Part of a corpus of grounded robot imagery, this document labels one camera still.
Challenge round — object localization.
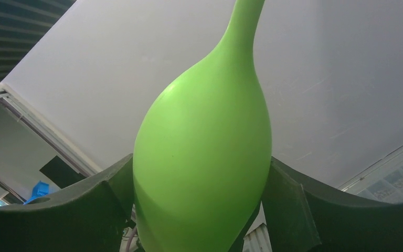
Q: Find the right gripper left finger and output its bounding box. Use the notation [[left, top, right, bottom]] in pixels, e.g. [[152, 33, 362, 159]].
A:
[[0, 154, 134, 251]]

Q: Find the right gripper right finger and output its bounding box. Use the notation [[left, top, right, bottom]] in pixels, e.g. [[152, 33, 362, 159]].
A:
[[262, 158, 403, 251]]

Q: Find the green plastic wine glass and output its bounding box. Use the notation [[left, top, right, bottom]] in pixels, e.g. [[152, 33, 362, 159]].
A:
[[133, 1, 272, 251]]

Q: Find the blue plastic bin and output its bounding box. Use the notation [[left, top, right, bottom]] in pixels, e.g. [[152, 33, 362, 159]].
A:
[[23, 181, 52, 205]]

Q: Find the clear plastic screw box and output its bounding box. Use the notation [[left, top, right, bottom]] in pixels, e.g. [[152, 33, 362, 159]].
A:
[[345, 161, 403, 204]]

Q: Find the aluminium frame rail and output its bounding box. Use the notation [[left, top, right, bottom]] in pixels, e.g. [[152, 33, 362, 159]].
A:
[[0, 83, 103, 176]]

